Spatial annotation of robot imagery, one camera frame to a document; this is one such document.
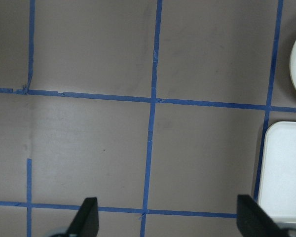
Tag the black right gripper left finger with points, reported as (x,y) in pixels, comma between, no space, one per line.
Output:
(86,221)

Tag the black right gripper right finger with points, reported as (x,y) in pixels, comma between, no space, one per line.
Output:
(252,221)

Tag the white rectangular tray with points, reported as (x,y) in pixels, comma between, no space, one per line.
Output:
(277,189)

